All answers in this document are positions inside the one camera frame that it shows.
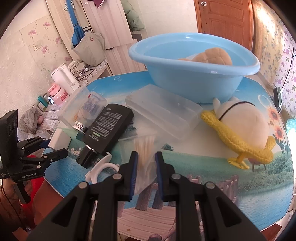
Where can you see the blue strap bag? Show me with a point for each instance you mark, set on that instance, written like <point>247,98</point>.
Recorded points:
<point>78,33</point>

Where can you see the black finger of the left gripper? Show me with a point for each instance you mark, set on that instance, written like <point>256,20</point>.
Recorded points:
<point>41,143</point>
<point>54,156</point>

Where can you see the white charger block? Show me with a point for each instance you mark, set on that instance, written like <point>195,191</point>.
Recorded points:
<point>59,140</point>

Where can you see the grey tote bag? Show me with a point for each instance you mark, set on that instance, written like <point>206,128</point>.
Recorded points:
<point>91,49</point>

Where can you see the person's left hand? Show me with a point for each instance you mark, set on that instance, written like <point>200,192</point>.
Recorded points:
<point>9,184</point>

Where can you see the beige bread plush toy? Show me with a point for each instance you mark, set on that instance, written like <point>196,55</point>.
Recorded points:
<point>211,56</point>

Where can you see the white plastic hook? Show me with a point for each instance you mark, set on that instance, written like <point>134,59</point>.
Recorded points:
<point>92,175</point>

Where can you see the pink cup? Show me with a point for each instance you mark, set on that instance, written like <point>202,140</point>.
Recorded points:
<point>58,94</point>

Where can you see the black phone stand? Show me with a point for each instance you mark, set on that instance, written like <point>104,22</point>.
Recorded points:
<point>277,98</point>

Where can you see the brown wooden door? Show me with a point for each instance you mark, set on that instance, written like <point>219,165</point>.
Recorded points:
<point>230,19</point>

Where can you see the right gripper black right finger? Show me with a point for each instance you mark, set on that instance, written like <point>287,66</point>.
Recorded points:
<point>202,211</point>

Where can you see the black tube bottle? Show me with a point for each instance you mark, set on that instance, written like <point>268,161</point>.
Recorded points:
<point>103,133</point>

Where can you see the clear plastic storage box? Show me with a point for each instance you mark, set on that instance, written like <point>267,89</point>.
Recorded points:
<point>171,113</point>

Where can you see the light blue plastic basin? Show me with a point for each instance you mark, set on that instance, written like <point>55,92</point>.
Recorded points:
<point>163,55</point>

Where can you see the white electric kettle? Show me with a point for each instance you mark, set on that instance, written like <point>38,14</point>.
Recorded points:
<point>63,77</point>

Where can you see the clear bag of cotton swabs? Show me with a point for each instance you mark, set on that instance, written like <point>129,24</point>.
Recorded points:
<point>146,146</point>

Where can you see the clear plastic jar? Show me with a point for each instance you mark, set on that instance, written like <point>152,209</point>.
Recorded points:
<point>81,109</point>

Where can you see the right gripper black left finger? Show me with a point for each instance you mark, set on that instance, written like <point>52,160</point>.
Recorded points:
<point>89,212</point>

